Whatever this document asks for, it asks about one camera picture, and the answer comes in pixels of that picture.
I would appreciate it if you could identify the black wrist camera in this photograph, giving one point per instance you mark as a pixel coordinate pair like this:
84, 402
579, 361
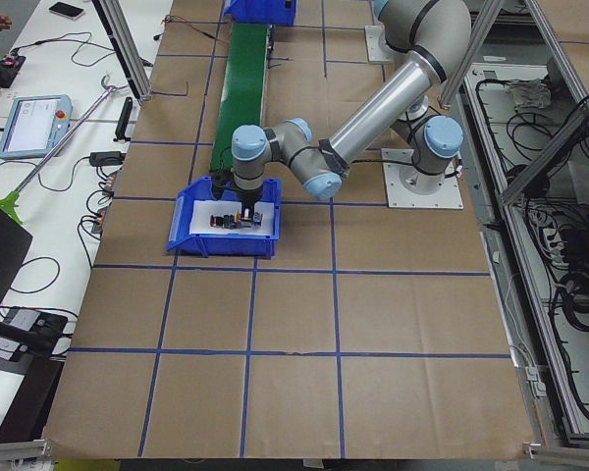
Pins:
221, 181

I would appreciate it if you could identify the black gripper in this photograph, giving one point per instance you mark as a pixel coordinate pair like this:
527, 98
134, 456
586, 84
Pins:
248, 195

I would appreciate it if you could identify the white foam bin liner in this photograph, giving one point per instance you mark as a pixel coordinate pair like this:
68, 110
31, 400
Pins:
202, 211

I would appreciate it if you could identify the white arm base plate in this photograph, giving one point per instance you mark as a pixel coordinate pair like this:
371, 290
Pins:
407, 188

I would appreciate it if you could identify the far blue plastic bin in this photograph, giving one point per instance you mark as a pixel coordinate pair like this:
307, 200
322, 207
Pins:
271, 12

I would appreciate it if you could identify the blue bin with buttons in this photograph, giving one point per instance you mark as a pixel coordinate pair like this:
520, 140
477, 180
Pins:
227, 244

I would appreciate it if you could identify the black smartphone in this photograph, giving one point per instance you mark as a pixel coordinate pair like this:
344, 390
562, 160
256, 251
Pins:
65, 10

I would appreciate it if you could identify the green conveyor belt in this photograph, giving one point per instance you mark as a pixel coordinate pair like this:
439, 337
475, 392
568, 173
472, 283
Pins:
243, 88

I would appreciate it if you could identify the teach pendant tablet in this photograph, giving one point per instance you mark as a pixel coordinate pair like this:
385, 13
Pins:
35, 124

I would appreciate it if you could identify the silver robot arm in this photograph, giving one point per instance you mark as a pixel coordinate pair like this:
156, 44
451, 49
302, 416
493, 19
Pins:
431, 38

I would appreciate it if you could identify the black power adapter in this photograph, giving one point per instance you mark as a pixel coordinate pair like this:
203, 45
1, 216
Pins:
106, 158

